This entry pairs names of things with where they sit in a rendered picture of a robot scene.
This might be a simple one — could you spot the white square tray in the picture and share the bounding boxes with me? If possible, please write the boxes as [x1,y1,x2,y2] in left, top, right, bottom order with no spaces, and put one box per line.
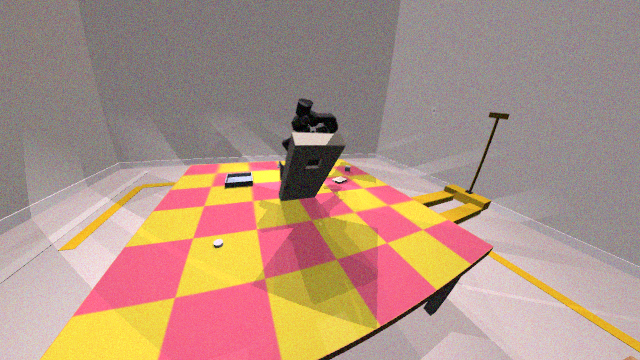
[224,172,254,189]

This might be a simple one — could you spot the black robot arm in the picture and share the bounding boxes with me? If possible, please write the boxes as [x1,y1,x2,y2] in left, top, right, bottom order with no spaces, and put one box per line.
[292,98,338,134]

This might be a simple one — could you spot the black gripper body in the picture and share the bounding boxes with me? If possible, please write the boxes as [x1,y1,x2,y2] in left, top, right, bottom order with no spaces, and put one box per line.
[283,123,328,150]

